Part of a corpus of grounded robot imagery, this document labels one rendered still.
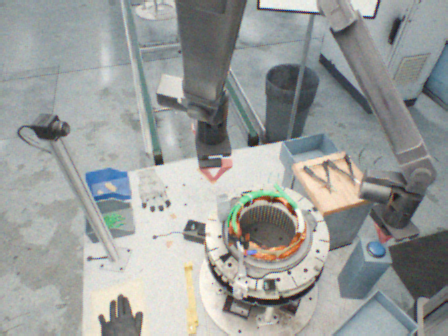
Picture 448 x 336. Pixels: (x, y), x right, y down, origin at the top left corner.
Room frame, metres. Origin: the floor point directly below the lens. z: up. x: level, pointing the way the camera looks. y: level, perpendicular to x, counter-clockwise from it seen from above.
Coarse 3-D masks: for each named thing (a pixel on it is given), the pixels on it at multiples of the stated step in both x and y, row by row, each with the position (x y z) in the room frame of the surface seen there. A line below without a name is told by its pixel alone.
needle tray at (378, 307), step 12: (372, 300) 0.30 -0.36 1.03; (384, 300) 0.29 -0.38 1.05; (360, 312) 0.28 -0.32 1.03; (372, 312) 0.28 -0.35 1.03; (384, 312) 0.28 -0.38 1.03; (396, 312) 0.27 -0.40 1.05; (348, 324) 0.25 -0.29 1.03; (360, 324) 0.25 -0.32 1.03; (372, 324) 0.25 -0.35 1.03; (384, 324) 0.25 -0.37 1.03; (396, 324) 0.25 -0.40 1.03; (408, 324) 0.24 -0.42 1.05
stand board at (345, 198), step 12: (324, 156) 0.76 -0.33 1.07; (336, 156) 0.76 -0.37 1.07; (300, 180) 0.67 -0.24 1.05; (312, 180) 0.66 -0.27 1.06; (324, 180) 0.66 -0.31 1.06; (336, 180) 0.66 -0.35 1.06; (360, 180) 0.66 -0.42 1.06; (312, 192) 0.61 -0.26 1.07; (324, 192) 0.61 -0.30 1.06; (336, 192) 0.61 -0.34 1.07; (348, 192) 0.61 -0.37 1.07; (324, 204) 0.56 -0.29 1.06; (336, 204) 0.56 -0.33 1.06; (348, 204) 0.56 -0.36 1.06; (360, 204) 0.58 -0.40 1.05
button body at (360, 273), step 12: (360, 240) 0.47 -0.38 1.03; (372, 240) 0.46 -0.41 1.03; (360, 252) 0.44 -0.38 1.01; (348, 264) 0.46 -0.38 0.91; (360, 264) 0.41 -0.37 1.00; (372, 264) 0.40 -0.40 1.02; (384, 264) 0.40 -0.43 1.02; (348, 276) 0.43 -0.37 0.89; (360, 276) 0.40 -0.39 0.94; (372, 276) 0.40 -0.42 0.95; (348, 288) 0.40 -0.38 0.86; (360, 288) 0.40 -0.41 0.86
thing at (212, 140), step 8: (200, 128) 0.47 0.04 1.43; (208, 128) 0.46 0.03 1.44; (216, 128) 0.46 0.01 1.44; (224, 128) 0.47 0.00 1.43; (200, 136) 0.47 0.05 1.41; (208, 136) 0.46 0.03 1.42; (216, 136) 0.46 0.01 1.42; (224, 136) 0.48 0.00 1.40; (200, 144) 0.46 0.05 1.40; (208, 144) 0.46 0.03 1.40; (216, 144) 0.47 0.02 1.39; (224, 144) 0.47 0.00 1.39; (200, 152) 0.44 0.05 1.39; (208, 152) 0.44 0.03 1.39; (216, 152) 0.45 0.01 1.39; (224, 152) 0.45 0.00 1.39
